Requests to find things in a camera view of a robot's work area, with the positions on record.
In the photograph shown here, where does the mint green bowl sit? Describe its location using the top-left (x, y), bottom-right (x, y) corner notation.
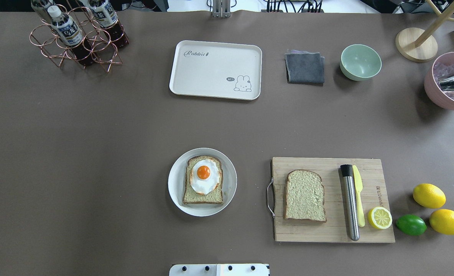
top-left (339, 44), bottom-right (382, 81)

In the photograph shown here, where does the plain bread slice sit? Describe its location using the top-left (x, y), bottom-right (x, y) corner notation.
top-left (283, 169), bottom-right (327, 223)

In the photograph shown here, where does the cream rabbit serving tray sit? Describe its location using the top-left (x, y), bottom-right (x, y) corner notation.
top-left (169, 40), bottom-right (262, 101)

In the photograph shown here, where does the wooden mug tree stand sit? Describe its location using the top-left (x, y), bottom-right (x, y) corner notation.
top-left (395, 0), bottom-right (454, 62)

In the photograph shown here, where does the green lime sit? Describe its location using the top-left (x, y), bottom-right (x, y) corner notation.
top-left (396, 214), bottom-right (427, 236)

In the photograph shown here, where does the fried egg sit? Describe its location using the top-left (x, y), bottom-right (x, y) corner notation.
top-left (190, 158), bottom-right (220, 195)

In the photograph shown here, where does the white round plate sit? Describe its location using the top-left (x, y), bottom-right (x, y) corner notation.
top-left (168, 148), bottom-right (237, 217)

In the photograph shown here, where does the tea bottle back left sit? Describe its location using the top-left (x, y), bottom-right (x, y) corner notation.
top-left (30, 0), bottom-right (55, 23)

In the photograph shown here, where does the pink bowl with ice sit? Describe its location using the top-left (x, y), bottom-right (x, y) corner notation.
top-left (424, 52), bottom-right (454, 110)

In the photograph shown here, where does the yellow plastic knife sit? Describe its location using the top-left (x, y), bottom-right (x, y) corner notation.
top-left (352, 165), bottom-right (365, 227)

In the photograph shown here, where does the tea bottle front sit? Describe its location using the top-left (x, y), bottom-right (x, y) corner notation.
top-left (47, 5), bottom-right (94, 66)

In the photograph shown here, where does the folded grey cloth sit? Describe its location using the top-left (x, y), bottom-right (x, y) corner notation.
top-left (285, 49), bottom-right (325, 85)

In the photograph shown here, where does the copper wire bottle rack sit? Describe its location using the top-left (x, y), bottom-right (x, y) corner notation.
top-left (30, 0), bottom-right (122, 72)

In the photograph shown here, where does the yellow lemon upper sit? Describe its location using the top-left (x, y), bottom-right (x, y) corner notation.
top-left (412, 183), bottom-right (446, 209)

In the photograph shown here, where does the half lemon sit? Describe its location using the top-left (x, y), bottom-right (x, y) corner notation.
top-left (367, 206), bottom-right (393, 230)

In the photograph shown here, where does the yellow lemon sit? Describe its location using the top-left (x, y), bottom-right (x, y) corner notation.
top-left (429, 209), bottom-right (454, 235)
top-left (412, 183), bottom-right (446, 209)

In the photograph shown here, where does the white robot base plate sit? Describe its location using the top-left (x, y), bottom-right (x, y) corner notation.
top-left (169, 263), bottom-right (270, 276)

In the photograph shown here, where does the tea bottle right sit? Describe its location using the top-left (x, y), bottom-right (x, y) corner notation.
top-left (89, 0), bottom-right (129, 48)

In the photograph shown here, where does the tea bottle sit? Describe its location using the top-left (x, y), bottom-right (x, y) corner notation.
top-left (47, 5), bottom-right (94, 66)
top-left (89, 0), bottom-right (129, 48)
top-left (30, 0), bottom-right (55, 23)

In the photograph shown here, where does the yellow lemon lower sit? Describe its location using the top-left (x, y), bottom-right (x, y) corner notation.
top-left (429, 209), bottom-right (454, 235)

